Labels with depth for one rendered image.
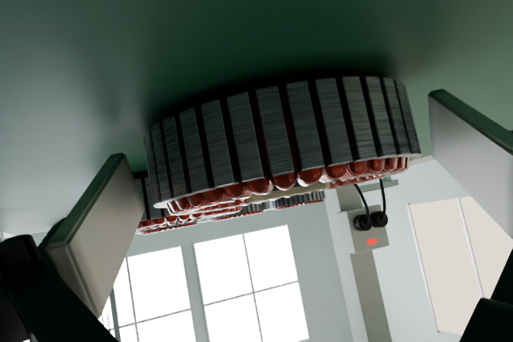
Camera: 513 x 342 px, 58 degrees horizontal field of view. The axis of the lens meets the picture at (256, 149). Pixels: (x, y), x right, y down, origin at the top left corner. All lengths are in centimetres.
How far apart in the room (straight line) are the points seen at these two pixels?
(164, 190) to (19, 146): 7
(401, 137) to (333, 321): 760
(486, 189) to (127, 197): 13
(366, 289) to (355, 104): 92
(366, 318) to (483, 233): 469
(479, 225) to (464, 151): 555
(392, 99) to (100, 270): 11
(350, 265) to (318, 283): 654
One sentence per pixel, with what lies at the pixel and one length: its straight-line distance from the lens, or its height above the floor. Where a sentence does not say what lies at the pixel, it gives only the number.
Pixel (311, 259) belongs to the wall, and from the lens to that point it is 750.
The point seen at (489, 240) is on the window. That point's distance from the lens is 568.
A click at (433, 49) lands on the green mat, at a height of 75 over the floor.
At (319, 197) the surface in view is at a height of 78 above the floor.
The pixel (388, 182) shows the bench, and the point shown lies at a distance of 397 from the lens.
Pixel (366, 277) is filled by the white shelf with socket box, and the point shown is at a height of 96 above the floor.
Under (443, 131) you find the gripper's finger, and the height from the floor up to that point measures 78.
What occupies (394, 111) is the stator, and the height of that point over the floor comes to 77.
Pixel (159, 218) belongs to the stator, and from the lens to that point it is 32.
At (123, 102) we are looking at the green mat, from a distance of 16.
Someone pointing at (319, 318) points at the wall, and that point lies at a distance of 762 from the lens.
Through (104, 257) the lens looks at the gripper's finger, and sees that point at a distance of 17.
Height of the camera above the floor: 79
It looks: 8 degrees down
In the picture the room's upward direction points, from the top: 169 degrees clockwise
